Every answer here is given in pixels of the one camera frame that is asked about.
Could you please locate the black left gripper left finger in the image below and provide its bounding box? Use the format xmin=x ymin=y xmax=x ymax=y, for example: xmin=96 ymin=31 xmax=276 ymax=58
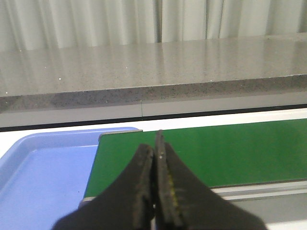
xmin=53 ymin=144 xmax=154 ymax=230

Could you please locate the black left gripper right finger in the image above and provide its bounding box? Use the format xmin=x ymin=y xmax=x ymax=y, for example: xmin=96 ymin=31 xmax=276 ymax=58
xmin=155 ymin=130 xmax=266 ymax=230

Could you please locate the green conveyor belt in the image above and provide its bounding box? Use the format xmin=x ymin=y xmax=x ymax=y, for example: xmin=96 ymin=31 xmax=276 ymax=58
xmin=83 ymin=119 xmax=307 ymax=199

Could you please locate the blue plastic tray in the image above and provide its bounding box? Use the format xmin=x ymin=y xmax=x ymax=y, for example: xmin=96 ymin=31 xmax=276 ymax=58
xmin=0 ymin=127 xmax=131 ymax=230

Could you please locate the grey stone counter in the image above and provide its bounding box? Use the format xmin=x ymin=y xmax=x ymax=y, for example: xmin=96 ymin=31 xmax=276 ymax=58
xmin=0 ymin=33 xmax=307 ymax=131

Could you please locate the white pleated curtain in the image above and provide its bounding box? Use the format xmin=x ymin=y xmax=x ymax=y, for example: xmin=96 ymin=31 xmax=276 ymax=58
xmin=0 ymin=0 xmax=307 ymax=51

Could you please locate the aluminium conveyor frame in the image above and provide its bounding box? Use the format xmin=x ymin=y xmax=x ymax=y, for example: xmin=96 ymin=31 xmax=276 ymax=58
xmin=79 ymin=130 xmax=307 ymax=209

